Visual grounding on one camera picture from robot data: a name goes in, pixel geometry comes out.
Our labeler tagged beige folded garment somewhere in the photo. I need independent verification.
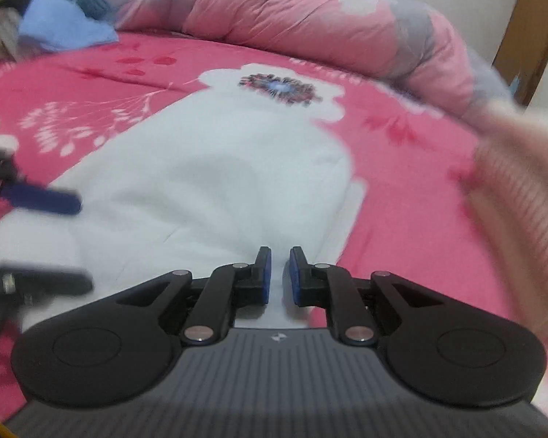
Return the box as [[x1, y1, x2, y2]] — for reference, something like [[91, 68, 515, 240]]
[[465, 191, 548, 343]]

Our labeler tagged pile of mixed clothes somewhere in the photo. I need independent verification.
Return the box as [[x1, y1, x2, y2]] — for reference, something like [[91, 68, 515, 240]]
[[0, 8, 39, 62]]

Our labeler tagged pink grey rolled duvet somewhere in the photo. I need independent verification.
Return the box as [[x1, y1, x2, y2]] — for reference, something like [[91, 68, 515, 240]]
[[104, 0, 512, 124]]

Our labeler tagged white shirt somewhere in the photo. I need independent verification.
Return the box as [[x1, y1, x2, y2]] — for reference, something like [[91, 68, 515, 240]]
[[0, 84, 365, 328]]

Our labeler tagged cream folded fleece garment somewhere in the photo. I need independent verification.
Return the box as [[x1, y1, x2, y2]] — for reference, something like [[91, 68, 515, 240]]
[[481, 100, 548, 154]]

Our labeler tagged blue cloth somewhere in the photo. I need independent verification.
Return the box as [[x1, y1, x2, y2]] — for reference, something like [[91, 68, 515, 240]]
[[18, 0, 118, 53]]

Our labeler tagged teal blue blanket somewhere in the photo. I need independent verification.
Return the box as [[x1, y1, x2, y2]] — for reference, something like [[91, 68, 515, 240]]
[[73, 0, 113, 21]]

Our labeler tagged brown wooden door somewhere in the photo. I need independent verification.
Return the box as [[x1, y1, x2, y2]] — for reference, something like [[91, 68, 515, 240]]
[[493, 0, 548, 106]]

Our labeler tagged pink floral bed blanket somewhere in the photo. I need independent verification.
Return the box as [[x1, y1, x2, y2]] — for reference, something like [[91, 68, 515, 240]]
[[0, 34, 548, 437]]

